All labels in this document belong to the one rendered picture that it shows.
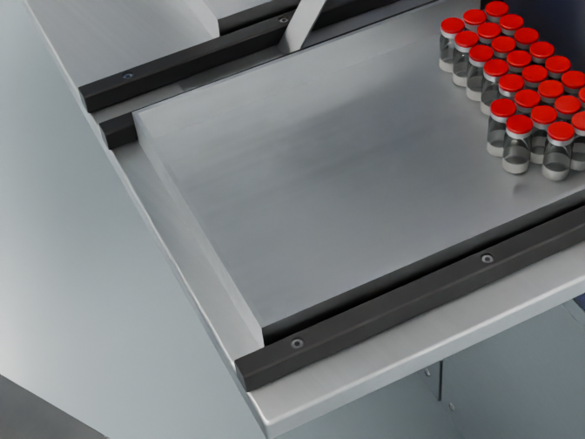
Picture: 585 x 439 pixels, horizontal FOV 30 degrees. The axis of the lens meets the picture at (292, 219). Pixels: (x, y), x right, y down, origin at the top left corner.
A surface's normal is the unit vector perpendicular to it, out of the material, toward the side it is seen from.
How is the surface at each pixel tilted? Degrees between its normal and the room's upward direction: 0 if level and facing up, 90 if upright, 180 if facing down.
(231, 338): 0
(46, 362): 0
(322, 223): 0
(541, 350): 90
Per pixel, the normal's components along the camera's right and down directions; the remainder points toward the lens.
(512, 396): -0.90, 0.36
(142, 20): -0.07, -0.69
